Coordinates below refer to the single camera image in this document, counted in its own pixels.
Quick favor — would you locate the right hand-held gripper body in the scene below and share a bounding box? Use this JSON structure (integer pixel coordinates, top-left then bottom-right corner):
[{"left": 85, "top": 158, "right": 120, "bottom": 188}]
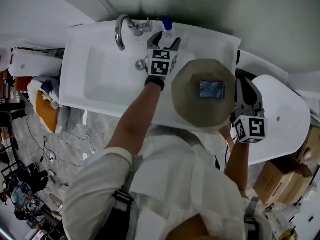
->
[{"left": 229, "top": 107, "right": 269, "bottom": 144}]

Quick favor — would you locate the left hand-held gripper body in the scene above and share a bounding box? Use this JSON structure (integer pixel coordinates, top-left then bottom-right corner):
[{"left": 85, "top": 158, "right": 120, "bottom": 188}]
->
[{"left": 146, "top": 48, "right": 179, "bottom": 78}]

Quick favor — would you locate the white bottle with blue cap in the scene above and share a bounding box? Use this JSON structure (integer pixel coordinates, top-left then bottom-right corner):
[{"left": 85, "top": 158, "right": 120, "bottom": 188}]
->
[{"left": 161, "top": 15, "right": 175, "bottom": 41}]

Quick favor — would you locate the blue-grey sponge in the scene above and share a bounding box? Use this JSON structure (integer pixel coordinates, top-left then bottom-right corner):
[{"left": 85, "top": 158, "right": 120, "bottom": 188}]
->
[{"left": 197, "top": 80, "right": 225, "bottom": 100}]

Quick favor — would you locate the beige frying pan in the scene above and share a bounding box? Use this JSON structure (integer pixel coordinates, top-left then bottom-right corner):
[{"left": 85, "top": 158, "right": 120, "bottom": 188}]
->
[{"left": 171, "top": 58, "right": 238, "bottom": 154}]

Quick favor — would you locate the person's left forearm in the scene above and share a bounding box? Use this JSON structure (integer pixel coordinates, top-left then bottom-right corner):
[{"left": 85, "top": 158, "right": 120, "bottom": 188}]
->
[{"left": 104, "top": 82, "right": 163, "bottom": 157}]

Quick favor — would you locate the person's right forearm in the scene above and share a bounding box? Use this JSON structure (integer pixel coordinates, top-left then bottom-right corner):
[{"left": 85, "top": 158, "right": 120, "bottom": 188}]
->
[{"left": 223, "top": 141, "right": 251, "bottom": 192}]

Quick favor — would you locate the chrome sink drain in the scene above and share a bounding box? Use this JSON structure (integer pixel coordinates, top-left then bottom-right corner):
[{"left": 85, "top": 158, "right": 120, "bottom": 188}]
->
[{"left": 135, "top": 58, "right": 148, "bottom": 71}]

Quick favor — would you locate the white bathtub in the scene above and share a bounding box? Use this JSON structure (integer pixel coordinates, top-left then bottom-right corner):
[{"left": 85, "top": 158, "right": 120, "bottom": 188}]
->
[{"left": 224, "top": 50, "right": 312, "bottom": 166}]

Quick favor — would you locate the chrome faucet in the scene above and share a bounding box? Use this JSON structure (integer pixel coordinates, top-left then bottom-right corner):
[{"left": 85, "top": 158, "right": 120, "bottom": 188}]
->
[{"left": 114, "top": 13, "right": 153, "bottom": 52}]

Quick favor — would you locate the small cardboard box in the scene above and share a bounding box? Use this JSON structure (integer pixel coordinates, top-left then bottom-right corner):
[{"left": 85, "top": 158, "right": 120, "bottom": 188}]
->
[{"left": 292, "top": 126, "right": 320, "bottom": 165}]

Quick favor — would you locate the large cardboard box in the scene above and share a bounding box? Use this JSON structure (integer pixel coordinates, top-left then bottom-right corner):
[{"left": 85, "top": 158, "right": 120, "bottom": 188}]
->
[{"left": 253, "top": 156, "right": 315, "bottom": 206}]

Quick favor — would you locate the white sink vanity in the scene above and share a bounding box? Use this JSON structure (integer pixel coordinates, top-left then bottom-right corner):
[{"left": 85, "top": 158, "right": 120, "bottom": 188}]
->
[{"left": 58, "top": 20, "right": 242, "bottom": 132}]

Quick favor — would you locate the person's white shirt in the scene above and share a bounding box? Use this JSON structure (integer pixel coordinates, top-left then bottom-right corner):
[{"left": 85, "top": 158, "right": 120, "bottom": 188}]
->
[{"left": 62, "top": 123, "right": 273, "bottom": 240}]

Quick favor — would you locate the white carton box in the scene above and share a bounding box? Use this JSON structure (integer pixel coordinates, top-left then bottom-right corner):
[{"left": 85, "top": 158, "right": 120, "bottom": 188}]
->
[{"left": 8, "top": 47, "right": 63, "bottom": 79}]

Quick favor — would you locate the orange cushion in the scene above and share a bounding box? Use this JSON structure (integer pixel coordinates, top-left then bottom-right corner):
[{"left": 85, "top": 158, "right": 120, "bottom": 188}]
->
[{"left": 35, "top": 90, "right": 60, "bottom": 134}]

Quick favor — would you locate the black harness strap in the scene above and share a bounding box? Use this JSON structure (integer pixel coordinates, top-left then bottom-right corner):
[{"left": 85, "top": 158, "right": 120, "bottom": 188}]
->
[
  {"left": 243, "top": 196, "right": 261, "bottom": 240},
  {"left": 109, "top": 191, "right": 137, "bottom": 240}
]

